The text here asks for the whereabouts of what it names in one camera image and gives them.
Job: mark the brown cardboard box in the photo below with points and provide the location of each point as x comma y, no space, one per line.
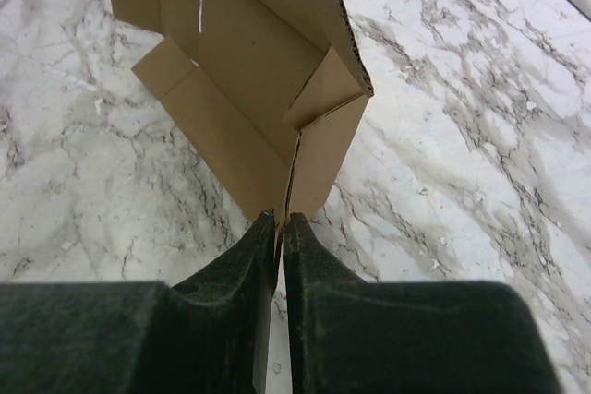
269,92

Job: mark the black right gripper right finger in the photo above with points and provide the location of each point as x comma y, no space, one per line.
348,335

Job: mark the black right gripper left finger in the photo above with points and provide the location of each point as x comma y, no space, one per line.
206,334

